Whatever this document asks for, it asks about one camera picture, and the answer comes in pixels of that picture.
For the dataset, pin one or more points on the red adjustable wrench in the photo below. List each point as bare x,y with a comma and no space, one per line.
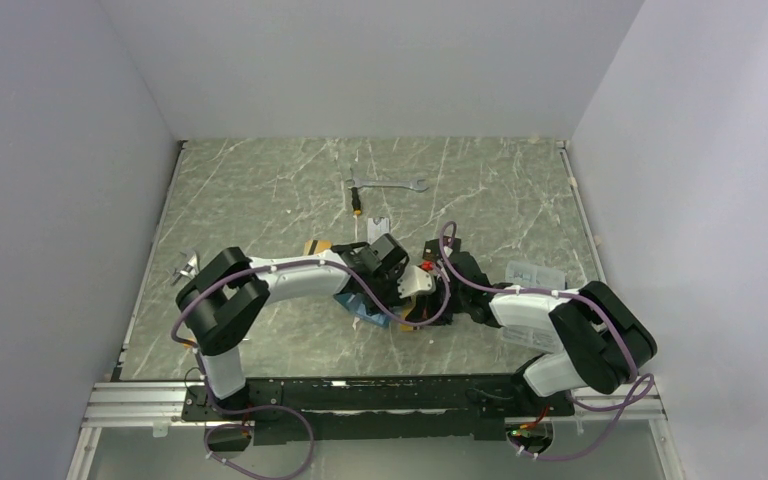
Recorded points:
189,269

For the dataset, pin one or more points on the silver open-end wrench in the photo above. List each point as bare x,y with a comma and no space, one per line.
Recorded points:
417,185

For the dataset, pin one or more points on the silver credit card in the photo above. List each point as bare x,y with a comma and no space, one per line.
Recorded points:
376,227

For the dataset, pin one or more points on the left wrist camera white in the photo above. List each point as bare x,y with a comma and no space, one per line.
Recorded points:
414,282

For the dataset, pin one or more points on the aluminium frame rail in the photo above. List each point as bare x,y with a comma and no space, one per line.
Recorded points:
157,405

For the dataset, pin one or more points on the clear plastic screw box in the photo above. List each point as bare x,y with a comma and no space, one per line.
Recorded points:
533,275

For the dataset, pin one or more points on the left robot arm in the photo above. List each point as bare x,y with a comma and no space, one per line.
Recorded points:
220,304

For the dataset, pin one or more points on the black credit card stack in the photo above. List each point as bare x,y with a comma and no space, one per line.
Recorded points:
431,251

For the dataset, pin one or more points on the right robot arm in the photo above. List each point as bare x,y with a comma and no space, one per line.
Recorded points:
585,337

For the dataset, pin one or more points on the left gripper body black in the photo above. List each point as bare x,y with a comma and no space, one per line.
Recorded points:
387,286

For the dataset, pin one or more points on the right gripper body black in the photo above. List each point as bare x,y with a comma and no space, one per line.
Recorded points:
456,305

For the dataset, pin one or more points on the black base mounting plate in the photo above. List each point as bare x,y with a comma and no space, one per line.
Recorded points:
280,410

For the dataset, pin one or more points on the blue leather card holder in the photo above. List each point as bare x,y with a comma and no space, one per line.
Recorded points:
355,304

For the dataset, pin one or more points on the single gold credit card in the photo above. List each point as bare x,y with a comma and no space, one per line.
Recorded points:
407,325

